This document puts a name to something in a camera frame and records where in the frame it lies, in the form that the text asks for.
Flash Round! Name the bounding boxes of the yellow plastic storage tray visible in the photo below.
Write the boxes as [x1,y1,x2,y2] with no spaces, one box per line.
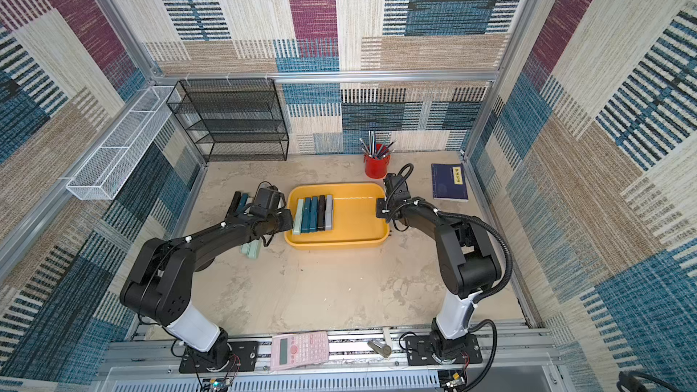
[284,183,390,250]

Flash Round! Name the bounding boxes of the black pruning pliers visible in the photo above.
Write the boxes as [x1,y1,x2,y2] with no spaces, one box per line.
[317,195,327,232]

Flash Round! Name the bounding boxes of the grey pruning pliers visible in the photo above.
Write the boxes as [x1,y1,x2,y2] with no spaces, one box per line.
[324,194,334,232]

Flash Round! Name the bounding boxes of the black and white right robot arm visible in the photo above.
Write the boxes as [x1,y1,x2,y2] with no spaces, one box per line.
[376,198,513,363]

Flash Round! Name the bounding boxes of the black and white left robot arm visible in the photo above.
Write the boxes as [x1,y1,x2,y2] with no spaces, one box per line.
[120,209,293,371]

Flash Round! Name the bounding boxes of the teal left side pliers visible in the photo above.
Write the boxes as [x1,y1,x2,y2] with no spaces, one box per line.
[236,193,249,213]

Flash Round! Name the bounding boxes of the red pen cup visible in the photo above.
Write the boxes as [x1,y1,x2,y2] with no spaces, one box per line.
[364,154,391,180]

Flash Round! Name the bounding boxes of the dark blue book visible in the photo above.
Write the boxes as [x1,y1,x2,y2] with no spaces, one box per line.
[431,163,468,201]

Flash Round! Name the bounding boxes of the pink calculator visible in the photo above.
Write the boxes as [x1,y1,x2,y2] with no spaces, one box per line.
[270,331,330,371]

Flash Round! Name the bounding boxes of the black wire mesh shelf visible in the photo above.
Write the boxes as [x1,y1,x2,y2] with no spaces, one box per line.
[167,78,290,163]

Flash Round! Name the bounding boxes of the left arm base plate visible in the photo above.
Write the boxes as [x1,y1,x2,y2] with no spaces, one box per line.
[179,340,260,376]

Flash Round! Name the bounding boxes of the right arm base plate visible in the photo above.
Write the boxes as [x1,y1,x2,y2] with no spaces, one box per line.
[399,332,483,366]

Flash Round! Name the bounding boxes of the white wire mesh basket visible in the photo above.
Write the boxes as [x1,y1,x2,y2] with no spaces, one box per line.
[66,86,174,201]

